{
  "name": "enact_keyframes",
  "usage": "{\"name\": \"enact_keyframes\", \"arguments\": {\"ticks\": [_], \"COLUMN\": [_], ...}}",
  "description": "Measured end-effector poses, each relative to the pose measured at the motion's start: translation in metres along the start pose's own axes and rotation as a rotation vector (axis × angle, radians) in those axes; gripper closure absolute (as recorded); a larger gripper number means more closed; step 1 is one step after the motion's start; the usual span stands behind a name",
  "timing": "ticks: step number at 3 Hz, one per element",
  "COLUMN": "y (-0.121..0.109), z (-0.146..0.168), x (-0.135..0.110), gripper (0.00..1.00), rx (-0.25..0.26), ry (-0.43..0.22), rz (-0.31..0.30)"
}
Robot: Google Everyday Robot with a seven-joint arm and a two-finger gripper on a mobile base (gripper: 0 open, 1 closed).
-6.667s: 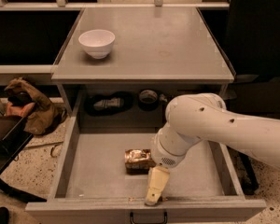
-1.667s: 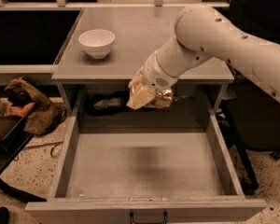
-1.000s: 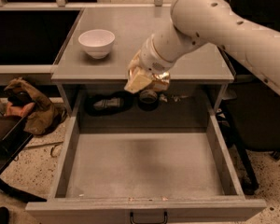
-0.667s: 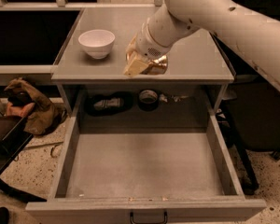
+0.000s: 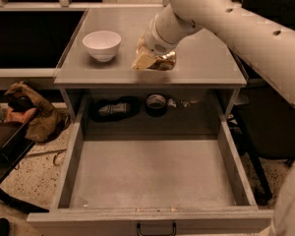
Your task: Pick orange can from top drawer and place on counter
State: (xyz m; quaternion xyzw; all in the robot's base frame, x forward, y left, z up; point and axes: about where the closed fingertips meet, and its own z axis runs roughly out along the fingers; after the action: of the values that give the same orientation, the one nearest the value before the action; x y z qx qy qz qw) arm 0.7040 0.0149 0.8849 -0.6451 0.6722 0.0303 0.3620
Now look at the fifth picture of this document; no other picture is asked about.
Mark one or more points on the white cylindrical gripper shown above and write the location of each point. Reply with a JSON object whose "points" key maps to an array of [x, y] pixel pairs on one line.
{"points": [[152, 44]]}

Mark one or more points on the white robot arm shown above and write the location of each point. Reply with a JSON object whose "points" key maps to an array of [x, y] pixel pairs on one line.
{"points": [[262, 34]]}

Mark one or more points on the grey counter cabinet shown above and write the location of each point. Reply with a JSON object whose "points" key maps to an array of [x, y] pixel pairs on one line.
{"points": [[201, 59]]}

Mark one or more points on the grey open drawer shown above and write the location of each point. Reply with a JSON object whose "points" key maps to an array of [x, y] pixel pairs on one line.
{"points": [[180, 168]]}

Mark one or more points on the white ceramic bowl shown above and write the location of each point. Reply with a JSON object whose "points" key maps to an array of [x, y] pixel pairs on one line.
{"points": [[102, 45]]}

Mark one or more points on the black tape roll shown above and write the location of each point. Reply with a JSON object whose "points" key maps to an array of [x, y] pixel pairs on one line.
{"points": [[156, 105]]}

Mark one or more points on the crumpled paper scraps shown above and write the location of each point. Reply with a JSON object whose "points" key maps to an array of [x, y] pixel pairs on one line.
{"points": [[180, 103]]}

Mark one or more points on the brown cloth bag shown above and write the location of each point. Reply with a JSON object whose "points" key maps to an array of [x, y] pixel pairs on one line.
{"points": [[25, 105]]}

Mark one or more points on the dark office chair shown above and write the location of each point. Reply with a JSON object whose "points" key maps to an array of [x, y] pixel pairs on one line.
{"points": [[265, 126]]}

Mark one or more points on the black drawer handle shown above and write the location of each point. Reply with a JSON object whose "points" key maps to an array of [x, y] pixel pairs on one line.
{"points": [[156, 230]]}

